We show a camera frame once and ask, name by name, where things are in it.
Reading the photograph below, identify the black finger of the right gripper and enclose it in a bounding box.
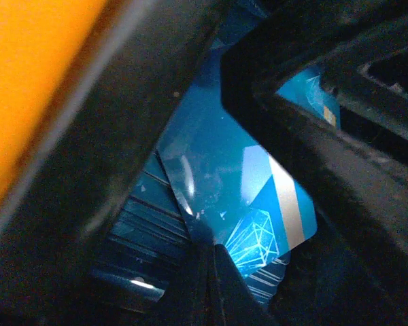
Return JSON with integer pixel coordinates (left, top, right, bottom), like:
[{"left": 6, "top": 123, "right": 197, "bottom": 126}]
[{"left": 221, "top": 1, "right": 408, "bottom": 272}]

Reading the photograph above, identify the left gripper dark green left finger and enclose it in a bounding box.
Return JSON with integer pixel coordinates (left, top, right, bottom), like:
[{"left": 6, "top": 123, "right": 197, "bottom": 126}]
[{"left": 156, "top": 243, "right": 215, "bottom": 325}]

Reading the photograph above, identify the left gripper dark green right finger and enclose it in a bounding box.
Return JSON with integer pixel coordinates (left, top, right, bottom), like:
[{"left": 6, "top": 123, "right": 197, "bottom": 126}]
[{"left": 214, "top": 244, "right": 278, "bottom": 325}]

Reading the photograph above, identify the black card bin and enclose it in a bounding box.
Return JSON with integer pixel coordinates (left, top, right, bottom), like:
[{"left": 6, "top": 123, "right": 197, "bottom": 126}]
[{"left": 0, "top": 1, "right": 408, "bottom": 325}]

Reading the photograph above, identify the blue card stack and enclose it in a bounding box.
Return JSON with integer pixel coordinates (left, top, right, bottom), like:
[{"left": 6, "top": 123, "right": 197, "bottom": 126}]
[{"left": 88, "top": 6, "right": 292, "bottom": 306}]

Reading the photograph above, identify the yellow middle card bin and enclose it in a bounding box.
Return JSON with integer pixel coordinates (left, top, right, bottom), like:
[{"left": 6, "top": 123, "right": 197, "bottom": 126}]
[{"left": 0, "top": 0, "right": 113, "bottom": 228}]

